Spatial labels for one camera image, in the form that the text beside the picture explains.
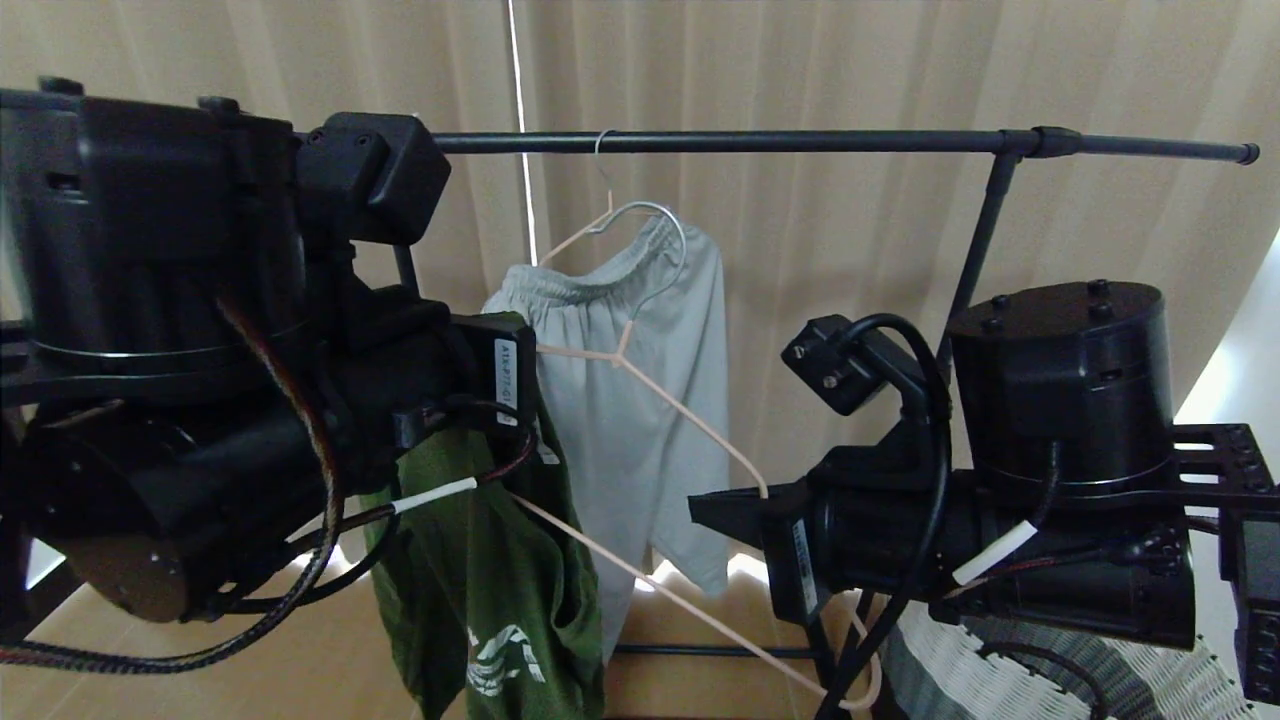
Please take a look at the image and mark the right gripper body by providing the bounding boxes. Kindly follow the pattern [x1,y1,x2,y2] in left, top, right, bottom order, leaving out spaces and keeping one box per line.
[760,440,951,627]

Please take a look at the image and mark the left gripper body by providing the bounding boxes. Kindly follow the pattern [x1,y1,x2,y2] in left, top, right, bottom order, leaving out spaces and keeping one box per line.
[330,285,541,471]

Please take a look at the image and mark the pink clothes hanger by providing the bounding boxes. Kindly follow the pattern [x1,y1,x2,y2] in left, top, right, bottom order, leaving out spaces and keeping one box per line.
[537,130,666,267]
[505,202,886,713]

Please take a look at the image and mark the green garment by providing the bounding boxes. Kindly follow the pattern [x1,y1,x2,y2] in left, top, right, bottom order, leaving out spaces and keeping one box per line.
[362,310,607,720]

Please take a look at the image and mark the pale grey shorts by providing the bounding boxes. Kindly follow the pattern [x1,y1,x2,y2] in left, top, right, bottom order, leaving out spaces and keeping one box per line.
[483,215,731,666]

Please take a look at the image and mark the white laundry basket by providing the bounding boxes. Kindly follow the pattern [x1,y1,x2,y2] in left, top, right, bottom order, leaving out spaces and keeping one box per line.
[880,600,1256,720]

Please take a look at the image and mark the black clothes rack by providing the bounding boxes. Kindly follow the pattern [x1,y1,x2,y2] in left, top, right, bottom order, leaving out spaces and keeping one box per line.
[392,127,1261,720]

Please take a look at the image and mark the beige curtain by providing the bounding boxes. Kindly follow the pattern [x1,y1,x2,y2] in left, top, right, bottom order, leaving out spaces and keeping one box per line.
[0,0,1280,591]

